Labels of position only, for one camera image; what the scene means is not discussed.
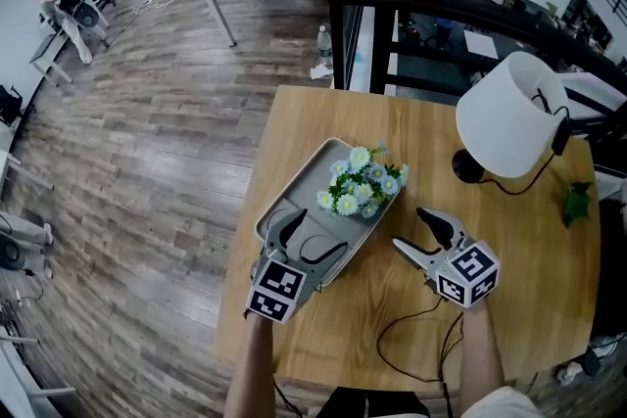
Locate black railing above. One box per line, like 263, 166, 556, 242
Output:
320, 0, 627, 158

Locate green leaf sprig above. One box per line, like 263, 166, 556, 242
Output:
550, 167, 595, 230

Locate white shade table lamp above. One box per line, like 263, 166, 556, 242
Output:
451, 50, 572, 185

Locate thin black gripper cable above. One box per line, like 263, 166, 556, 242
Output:
272, 375, 306, 418

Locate white sheet of paper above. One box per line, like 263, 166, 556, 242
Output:
462, 29, 501, 61

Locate clear water bottle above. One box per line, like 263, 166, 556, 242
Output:
316, 23, 335, 70

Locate person's white sleeve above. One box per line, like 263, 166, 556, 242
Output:
458, 385, 546, 418

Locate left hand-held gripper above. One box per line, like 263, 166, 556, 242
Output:
244, 209, 351, 325

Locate person's black clothing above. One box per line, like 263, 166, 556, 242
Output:
313, 386, 432, 418

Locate white power strip cable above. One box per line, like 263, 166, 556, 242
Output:
117, 0, 198, 35

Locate person's left forearm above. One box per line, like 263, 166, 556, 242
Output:
222, 311, 278, 418

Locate grey tray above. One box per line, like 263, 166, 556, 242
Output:
254, 137, 409, 288

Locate person's right forearm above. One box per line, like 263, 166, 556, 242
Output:
457, 302, 506, 395

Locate black lamp cable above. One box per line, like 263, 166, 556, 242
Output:
477, 87, 573, 197

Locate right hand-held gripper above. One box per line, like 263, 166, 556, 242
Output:
391, 207, 502, 309

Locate small grey desk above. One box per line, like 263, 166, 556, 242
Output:
27, 27, 75, 88

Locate black power adapter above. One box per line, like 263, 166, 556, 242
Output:
579, 346, 604, 378

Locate blue white potted flower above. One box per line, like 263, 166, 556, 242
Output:
314, 140, 410, 219

